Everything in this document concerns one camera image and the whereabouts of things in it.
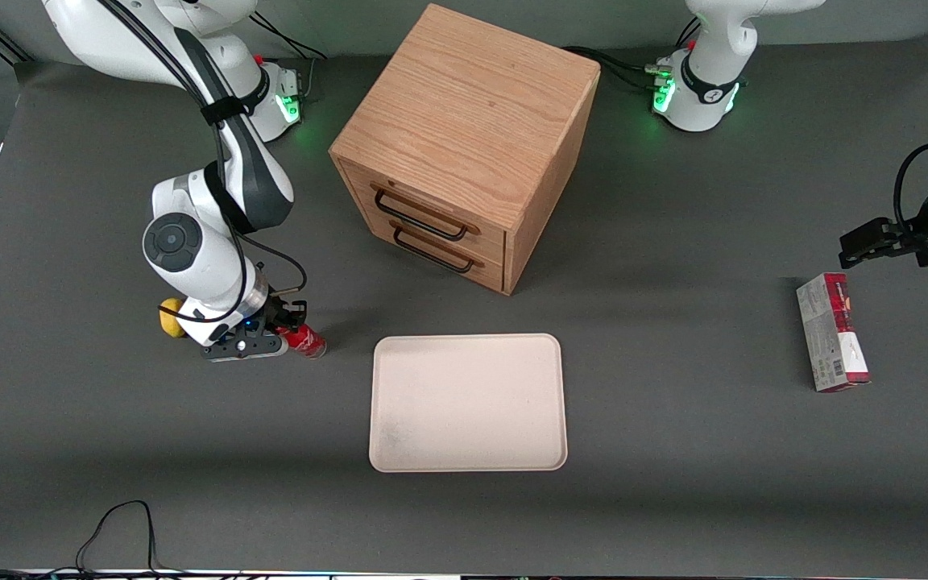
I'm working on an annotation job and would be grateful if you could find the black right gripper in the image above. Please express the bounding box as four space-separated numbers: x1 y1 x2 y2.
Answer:
226 294 309 336

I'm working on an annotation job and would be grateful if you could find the red soda can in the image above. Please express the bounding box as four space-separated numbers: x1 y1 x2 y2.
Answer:
277 322 328 359

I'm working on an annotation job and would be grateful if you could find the white rectangular tray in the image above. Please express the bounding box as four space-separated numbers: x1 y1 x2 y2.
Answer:
369 333 569 473

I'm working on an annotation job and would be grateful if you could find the red and grey carton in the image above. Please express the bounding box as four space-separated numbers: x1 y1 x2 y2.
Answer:
796 272 872 393

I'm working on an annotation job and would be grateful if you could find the yellow lemon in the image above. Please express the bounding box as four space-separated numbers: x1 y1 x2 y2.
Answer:
159 298 187 339

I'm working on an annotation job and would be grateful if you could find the wooden drawer front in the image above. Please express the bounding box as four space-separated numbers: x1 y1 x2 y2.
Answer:
341 164 508 260
354 203 507 293

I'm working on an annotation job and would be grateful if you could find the wooden drawer cabinet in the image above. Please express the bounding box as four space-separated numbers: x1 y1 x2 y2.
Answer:
329 3 602 296

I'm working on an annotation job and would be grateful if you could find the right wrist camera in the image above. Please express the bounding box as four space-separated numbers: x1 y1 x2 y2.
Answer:
201 329 289 362

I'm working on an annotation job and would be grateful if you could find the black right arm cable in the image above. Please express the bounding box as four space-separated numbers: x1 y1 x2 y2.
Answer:
97 0 309 323

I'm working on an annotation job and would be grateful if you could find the black drawer handle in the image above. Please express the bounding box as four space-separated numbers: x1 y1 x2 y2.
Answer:
373 187 470 242
393 226 478 275

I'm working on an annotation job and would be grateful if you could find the black looped table cable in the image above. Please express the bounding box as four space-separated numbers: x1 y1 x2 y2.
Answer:
0 499 191 580

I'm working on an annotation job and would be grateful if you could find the black right base cable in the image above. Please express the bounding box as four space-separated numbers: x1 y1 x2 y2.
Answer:
251 12 328 104

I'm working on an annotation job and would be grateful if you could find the black base cable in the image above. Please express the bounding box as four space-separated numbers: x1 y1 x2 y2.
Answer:
251 12 328 104
565 46 672 91

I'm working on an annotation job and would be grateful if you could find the black left base cable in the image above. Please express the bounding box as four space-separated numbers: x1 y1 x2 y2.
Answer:
565 46 672 91

